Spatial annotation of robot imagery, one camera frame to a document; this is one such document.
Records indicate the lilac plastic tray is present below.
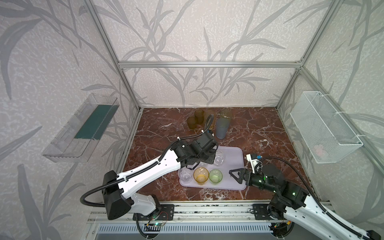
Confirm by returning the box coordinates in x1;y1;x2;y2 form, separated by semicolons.
179;146;247;191

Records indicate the green short glass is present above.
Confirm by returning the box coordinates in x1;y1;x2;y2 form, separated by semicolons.
209;169;223;185

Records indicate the yellow short glass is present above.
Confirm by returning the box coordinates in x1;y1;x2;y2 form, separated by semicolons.
193;167;209;185

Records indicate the clear faceted glass front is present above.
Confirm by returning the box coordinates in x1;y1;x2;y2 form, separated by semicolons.
178;168;193;184

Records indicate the amber dotted glass front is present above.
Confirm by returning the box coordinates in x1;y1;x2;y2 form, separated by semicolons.
187;117;197;130

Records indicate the amber dotted glass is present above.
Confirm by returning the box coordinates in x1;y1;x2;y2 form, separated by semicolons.
187;117;197;130
194;110;205;125

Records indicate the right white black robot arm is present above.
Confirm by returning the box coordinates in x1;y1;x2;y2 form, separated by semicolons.
229;154;382;240

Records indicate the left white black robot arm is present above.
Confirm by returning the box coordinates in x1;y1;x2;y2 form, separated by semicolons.
80;115;219;220

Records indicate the tall blue frosted glass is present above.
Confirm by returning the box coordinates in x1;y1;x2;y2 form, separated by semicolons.
216;118;231;139

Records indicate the amber dotted glass rear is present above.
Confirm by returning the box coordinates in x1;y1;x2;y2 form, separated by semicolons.
194;110;205;125

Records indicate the tall yellow glass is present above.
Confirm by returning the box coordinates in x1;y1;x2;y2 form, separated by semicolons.
204;110;216;130

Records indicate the tall green glass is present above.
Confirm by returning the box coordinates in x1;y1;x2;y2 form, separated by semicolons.
219;109;233;120

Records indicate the pink object in basket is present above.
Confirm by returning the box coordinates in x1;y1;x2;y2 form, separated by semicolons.
314;145;328;158

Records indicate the green sheet in shelf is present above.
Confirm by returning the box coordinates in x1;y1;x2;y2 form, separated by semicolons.
75;105;119;141

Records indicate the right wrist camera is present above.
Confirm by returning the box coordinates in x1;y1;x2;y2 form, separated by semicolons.
246;154;262;174

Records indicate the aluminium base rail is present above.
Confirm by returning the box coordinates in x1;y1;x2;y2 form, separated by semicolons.
89;200;304;224

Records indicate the white wire mesh basket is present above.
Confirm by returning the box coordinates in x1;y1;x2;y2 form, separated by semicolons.
290;91;364;164

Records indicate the horizontal aluminium frame bar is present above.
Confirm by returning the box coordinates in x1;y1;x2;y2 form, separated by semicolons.
118;61;301;69

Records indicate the clear acrylic wall shelf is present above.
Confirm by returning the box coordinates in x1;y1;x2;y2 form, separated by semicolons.
42;94;120;163

